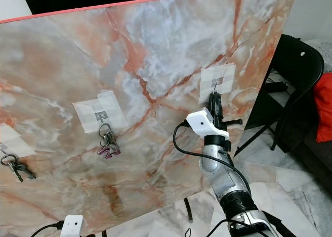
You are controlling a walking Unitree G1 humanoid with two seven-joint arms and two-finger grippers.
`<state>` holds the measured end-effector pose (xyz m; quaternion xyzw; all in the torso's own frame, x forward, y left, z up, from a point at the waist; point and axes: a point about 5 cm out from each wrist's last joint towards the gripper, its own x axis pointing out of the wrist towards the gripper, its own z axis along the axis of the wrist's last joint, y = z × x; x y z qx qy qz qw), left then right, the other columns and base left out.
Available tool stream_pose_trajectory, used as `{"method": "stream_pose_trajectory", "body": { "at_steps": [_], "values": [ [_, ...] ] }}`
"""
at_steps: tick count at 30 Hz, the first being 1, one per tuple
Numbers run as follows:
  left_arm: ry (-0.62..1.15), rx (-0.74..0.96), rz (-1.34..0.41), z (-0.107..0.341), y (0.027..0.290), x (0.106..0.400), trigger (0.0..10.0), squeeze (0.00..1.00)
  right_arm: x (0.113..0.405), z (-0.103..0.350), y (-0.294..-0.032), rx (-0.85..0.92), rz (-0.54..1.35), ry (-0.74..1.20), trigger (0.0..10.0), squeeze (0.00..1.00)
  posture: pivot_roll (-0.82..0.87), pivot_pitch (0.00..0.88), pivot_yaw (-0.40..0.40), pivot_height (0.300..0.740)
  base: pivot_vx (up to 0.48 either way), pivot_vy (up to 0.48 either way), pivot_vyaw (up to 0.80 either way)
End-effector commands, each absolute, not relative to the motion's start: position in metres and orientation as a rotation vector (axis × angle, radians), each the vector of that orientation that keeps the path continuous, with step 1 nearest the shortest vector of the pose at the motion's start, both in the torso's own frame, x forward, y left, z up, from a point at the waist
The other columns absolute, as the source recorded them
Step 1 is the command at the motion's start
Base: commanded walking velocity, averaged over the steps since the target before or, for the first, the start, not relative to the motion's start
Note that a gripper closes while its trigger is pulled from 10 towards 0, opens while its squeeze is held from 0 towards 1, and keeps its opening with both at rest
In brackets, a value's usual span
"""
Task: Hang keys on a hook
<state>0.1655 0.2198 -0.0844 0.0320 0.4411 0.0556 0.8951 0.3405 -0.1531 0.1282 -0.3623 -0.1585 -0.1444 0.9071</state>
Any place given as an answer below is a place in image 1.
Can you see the marble pattern board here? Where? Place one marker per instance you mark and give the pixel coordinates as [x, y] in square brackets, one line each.
[83, 66]

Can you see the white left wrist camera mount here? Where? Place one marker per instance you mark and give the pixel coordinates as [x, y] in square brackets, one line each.
[72, 226]

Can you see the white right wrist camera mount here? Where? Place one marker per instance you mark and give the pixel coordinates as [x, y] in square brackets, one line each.
[205, 123]

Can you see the red cloth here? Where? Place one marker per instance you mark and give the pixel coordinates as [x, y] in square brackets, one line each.
[324, 112]

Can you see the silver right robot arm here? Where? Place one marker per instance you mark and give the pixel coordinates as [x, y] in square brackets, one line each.
[218, 169]

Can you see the black board stand leg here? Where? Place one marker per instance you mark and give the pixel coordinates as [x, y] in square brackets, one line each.
[188, 210]

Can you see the clear tape patch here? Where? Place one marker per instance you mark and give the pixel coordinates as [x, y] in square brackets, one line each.
[88, 110]
[18, 136]
[227, 76]

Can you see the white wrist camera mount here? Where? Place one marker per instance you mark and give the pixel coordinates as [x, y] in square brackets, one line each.
[72, 226]
[205, 123]

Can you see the key bunch with purple tag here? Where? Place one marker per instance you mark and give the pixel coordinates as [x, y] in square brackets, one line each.
[109, 141]

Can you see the small metal wall hook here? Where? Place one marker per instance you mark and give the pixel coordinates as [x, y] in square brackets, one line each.
[100, 116]
[216, 83]
[5, 148]

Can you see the black folding chair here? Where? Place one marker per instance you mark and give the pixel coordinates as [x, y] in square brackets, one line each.
[298, 66]

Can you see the black power adapter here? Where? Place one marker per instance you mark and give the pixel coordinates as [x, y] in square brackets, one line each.
[276, 86]

